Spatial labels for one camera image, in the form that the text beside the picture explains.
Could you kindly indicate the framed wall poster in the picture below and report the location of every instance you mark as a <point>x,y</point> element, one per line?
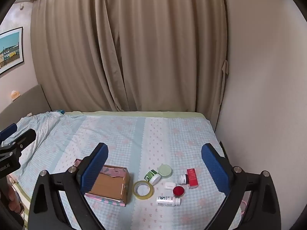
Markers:
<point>9,50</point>

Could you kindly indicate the red carton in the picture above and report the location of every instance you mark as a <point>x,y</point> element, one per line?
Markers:
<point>192,178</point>

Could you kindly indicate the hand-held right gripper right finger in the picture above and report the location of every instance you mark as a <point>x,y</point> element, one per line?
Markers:
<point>215,170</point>

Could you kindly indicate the pale green round lid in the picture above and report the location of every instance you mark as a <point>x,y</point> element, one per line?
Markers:
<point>165,170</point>

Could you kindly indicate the brown cardboard box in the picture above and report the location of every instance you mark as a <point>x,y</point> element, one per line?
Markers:
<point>110,184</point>

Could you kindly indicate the checked printed blanket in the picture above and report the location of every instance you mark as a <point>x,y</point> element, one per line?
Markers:
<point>144,136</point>

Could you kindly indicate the light green mattress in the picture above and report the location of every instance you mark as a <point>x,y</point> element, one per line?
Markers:
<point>144,113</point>

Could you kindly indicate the white jar with black lid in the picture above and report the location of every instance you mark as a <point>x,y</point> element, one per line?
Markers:
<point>182,179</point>

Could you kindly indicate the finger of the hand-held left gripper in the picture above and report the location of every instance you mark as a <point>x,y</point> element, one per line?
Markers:
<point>8,131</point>
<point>25,137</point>

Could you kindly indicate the grey padded headboard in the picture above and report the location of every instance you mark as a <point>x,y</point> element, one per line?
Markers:
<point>28,103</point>

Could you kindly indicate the small orange object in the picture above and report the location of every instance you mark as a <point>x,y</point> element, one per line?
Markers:
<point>15,95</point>

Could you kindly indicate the green jar with white lid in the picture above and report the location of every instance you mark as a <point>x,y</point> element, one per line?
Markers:
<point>151,175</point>

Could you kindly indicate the yellow tape roll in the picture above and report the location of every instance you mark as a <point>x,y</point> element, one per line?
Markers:
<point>135,191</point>

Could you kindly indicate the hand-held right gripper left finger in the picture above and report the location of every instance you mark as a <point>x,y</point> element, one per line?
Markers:
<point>94,170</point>

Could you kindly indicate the small white case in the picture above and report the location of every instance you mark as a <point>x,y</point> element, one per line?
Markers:
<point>169,185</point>

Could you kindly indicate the beige curtain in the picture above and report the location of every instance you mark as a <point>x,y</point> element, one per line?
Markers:
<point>144,52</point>

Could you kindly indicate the small teal object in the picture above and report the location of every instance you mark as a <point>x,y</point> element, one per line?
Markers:
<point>59,112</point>

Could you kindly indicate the white plastic bottle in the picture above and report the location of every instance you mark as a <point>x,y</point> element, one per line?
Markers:
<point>166,200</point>

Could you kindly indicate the person's left hand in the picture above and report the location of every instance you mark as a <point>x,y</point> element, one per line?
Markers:
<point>14,198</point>

